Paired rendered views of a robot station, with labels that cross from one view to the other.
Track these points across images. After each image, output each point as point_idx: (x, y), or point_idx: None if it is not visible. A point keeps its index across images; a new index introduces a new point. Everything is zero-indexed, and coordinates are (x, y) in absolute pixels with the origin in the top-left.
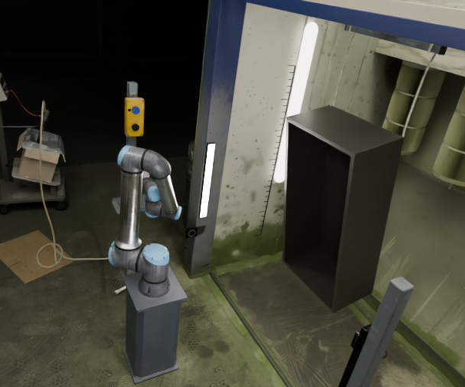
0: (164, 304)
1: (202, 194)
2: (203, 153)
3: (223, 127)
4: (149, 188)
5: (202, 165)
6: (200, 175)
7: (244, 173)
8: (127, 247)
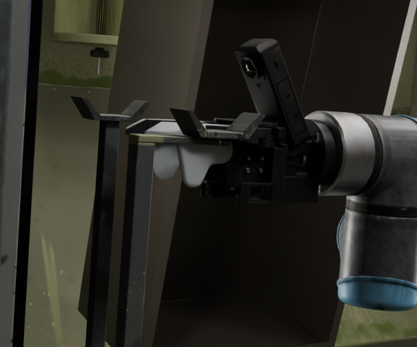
0: None
1: (27, 264)
2: (21, 34)
3: None
4: None
5: (23, 102)
6: (6, 166)
7: None
8: None
